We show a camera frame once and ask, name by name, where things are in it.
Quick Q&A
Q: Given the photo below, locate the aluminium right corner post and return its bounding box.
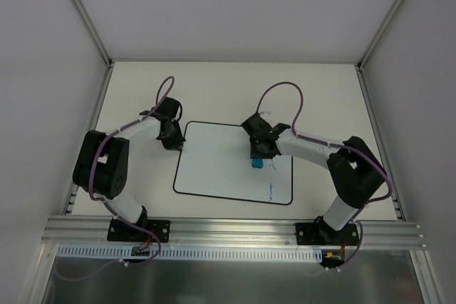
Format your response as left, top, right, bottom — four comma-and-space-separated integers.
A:
356, 0, 430, 70

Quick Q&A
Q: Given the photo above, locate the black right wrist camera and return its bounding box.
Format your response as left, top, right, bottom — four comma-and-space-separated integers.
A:
241, 112, 272, 137

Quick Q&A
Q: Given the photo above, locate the white slotted cable duct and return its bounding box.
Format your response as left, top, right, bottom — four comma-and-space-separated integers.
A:
56, 244, 323, 263

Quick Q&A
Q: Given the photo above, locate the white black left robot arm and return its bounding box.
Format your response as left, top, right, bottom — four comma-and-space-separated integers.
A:
73, 117, 185, 241

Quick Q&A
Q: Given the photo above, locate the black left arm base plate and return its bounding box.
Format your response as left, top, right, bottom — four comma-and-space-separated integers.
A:
106, 219, 171, 243

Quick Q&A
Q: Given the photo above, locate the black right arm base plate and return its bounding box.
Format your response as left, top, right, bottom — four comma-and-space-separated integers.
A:
294, 222, 360, 246

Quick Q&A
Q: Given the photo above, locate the aluminium front rail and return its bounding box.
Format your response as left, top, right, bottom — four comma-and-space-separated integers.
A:
41, 215, 428, 251

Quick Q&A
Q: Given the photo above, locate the aluminium left corner post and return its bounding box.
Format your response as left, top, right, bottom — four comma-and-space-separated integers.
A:
70, 0, 112, 67

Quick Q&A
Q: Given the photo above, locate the blue whiteboard eraser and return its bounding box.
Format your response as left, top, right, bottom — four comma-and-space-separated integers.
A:
251, 158, 264, 169

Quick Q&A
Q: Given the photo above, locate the shiny metal front panel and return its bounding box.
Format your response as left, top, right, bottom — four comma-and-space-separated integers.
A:
42, 252, 423, 303

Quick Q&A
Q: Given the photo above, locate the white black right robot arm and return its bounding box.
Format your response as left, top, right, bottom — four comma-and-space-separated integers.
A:
245, 125, 386, 244

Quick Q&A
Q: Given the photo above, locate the aluminium corner post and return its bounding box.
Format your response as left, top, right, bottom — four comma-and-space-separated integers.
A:
70, 0, 112, 67
356, 0, 430, 70

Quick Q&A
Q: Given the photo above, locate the white whiteboard black rim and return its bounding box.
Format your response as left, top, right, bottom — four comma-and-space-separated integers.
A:
173, 121, 293, 206

